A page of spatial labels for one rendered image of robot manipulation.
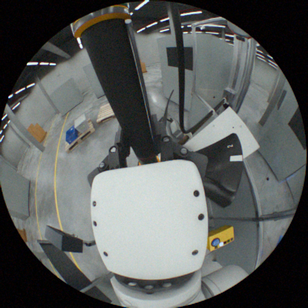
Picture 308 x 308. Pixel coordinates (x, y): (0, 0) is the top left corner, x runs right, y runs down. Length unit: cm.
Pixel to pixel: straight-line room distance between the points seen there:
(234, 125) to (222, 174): 34
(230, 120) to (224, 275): 55
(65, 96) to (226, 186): 754
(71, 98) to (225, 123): 742
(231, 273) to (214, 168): 22
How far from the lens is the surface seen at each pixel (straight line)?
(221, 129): 55
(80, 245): 83
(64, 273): 191
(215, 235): 62
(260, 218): 95
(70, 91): 735
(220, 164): 26
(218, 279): 16
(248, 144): 49
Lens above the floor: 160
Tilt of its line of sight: 58 degrees down
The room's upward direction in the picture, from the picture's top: 16 degrees counter-clockwise
